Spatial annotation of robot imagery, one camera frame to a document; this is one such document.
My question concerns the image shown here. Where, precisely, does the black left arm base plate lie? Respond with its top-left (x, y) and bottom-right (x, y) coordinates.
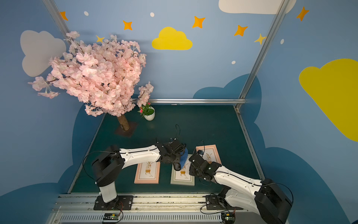
top-left (93, 195), bottom-right (134, 211)

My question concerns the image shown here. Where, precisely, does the pink picture frame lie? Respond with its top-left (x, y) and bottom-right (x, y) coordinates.
top-left (196, 145), bottom-right (222, 164)
top-left (134, 162), bottom-right (160, 184)

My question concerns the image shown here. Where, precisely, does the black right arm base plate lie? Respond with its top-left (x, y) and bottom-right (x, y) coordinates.
top-left (205, 194), bottom-right (234, 211)

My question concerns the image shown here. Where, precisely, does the white pot with plant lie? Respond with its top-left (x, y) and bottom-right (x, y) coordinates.
top-left (138, 103), bottom-right (155, 121)

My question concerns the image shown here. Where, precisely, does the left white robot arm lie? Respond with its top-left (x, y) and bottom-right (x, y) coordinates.
top-left (92, 138), bottom-right (187, 203)

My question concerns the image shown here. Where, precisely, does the aluminium mounting rail front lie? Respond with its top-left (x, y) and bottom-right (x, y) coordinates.
top-left (47, 192), bottom-right (289, 224)

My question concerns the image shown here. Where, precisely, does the pink blossom artificial tree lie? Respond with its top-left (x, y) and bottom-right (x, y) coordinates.
top-left (30, 31), bottom-right (154, 135)

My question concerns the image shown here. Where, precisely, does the grey-green picture frame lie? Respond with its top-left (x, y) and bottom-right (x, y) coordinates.
top-left (170, 154), bottom-right (195, 186)

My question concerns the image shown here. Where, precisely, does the blue black-edged cloth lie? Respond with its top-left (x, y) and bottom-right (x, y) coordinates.
top-left (173, 148), bottom-right (188, 171)

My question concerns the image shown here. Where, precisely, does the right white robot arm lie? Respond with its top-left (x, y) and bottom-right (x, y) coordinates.
top-left (189, 154), bottom-right (293, 224)

